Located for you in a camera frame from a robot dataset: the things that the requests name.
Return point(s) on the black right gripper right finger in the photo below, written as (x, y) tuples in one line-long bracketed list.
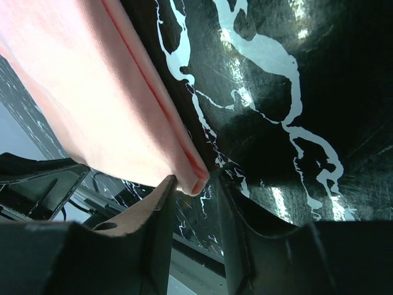
[(263, 254)]

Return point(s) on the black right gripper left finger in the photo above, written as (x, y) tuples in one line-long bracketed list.
[(127, 254)]

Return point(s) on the salmon pink t shirt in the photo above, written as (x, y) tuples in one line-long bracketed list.
[(86, 68)]

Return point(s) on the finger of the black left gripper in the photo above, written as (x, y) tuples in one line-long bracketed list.
[(37, 189)]

